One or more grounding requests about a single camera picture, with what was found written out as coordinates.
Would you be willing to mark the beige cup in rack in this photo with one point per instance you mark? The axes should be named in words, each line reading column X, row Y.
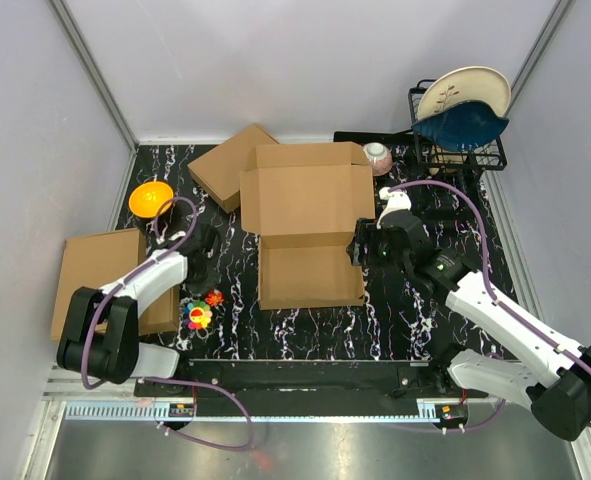
column 445, row 164

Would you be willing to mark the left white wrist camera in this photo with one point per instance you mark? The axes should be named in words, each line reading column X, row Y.
column 167, row 239

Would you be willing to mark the small orange red toy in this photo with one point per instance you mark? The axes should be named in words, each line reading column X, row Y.
column 214, row 298

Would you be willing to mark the closed cardboard box back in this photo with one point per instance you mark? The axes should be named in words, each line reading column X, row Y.
column 217, row 171

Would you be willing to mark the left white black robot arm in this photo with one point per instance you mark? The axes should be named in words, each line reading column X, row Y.
column 108, row 283

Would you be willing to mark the small cardboard box left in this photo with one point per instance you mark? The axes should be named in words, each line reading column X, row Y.
column 157, row 290

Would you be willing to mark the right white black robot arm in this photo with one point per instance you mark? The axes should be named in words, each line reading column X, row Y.
column 552, row 374

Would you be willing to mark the orange bowl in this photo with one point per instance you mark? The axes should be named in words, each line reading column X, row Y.
column 150, row 199

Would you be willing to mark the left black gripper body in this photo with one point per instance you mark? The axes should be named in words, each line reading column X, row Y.
column 200, row 283

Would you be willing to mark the blue leaf plate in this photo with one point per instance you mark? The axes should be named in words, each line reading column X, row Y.
column 463, row 127

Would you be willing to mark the rainbow flower toy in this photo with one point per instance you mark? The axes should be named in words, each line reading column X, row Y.
column 198, row 315

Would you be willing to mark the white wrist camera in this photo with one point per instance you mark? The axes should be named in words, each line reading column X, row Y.
column 396, row 200
column 167, row 239

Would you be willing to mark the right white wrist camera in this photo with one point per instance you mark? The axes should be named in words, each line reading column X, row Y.
column 396, row 200

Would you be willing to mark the large cardboard box left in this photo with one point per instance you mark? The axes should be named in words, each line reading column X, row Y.
column 93, row 261

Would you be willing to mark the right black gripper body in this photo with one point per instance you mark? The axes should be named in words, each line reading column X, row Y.
column 381, row 252

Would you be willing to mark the cream floral plate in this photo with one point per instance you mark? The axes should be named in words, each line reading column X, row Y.
column 472, row 83

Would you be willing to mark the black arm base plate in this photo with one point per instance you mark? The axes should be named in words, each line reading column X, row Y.
column 401, row 379

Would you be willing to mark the pink patterned bowl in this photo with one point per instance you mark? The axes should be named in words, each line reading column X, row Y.
column 379, row 157

